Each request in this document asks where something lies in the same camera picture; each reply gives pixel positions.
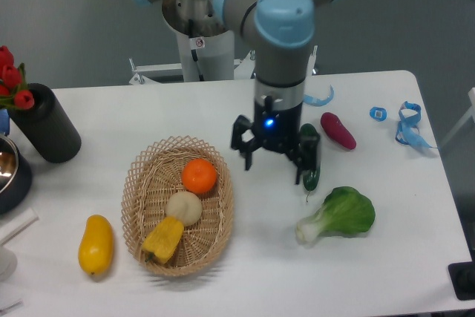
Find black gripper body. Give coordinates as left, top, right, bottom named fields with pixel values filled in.
left=253, top=95, right=302, bottom=153

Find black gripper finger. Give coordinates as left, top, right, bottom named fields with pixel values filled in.
left=286, top=134, right=321, bottom=186
left=230, top=115, right=263, bottom=171

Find yellow bell pepper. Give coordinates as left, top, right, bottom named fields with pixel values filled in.
left=142, top=216, right=184, bottom=264

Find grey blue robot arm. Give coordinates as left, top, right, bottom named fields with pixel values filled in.
left=135, top=0, right=336, bottom=181

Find woven wicker basket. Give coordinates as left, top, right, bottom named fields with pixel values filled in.
left=122, top=136, right=234, bottom=276

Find green cucumber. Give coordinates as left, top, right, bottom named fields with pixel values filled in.
left=299, top=123, right=321, bottom=195

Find purple sweet potato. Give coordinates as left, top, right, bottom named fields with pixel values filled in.
left=320, top=112, right=356, bottom=150

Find blue ribbon strip curved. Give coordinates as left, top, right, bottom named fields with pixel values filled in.
left=303, top=86, right=335, bottom=107

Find orange mandarin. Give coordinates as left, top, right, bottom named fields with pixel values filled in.
left=181, top=158, right=217, bottom=194

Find green bok choy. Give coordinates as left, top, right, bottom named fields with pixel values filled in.
left=295, top=186, right=376, bottom=243

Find blue round tag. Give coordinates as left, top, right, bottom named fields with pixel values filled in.
left=370, top=106, right=387, bottom=122

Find blue ribbon strip right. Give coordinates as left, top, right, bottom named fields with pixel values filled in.
left=395, top=101, right=436, bottom=149

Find yellow mango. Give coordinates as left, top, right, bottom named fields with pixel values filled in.
left=78, top=215, right=114, bottom=275

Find black device table corner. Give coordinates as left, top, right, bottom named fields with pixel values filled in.
left=448, top=261, right=474, bottom=301

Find black cylindrical vase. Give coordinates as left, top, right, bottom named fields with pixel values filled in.
left=8, top=83, right=82, bottom=163

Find red artificial tulips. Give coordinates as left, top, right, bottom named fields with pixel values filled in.
left=0, top=45, right=35, bottom=111

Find metal bowl dark base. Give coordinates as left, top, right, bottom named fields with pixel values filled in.
left=1, top=134, right=33, bottom=215

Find white base frame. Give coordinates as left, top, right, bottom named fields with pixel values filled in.
left=129, top=45, right=318, bottom=85

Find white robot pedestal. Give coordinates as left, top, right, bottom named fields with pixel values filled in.
left=162, top=0, right=235, bottom=82

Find white chair frame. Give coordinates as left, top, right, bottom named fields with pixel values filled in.
left=440, top=88, right=474, bottom=151

